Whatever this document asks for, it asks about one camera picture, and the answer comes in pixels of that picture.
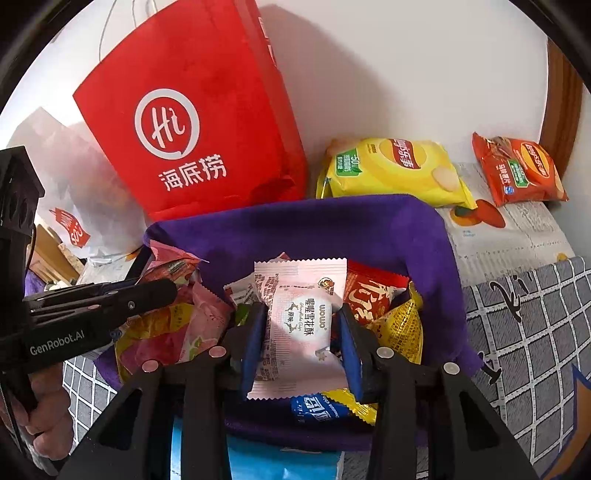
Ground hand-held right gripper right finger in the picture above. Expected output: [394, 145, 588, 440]
[339, 307, 539, 480]

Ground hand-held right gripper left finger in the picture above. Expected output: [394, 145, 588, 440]
[58, 302, 269, 480]

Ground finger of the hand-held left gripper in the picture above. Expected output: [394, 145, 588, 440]
[23, 278, 178, 324]

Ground white red strawberry snack packet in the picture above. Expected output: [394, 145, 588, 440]
[139, 240, 204, 284]

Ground yellow pink crinkled snack packet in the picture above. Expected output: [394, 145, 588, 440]
[115, 302, 227, 384]

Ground white pink snack packet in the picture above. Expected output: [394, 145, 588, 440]
[247, 257, 349, 401]
[224, 251, 291, 308]

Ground blue snack packet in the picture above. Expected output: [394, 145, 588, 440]
[291, 390, 357, 425]

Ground purple cloth bag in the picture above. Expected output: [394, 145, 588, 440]
[99, 194, 483, 455]

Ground person's left hand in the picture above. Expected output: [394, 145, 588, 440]
[0, 362, 75, 467]

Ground wooden headboard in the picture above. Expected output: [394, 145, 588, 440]
[28, 224, 88, 284]

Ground small patterned box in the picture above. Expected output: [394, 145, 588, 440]
[58, 244, 86, 273]

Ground white plastic bag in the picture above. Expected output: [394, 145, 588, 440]
[9, 106, 153, 273]

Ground blue tissue pack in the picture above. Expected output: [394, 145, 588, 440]
[171, 415, 345, 480]

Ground grey checked blanket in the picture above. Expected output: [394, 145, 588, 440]
[60, 256, 591, 480]

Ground red paper bag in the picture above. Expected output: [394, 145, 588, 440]
[73, 0, 309, 222]

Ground yellow chip bag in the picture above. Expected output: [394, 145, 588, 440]
[316, 137, 477, 209]

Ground orange chip bag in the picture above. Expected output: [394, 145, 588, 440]
[472, 132, 570, 208]

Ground brown wooden door frame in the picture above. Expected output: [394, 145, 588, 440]
[538, 37, 585, 171]

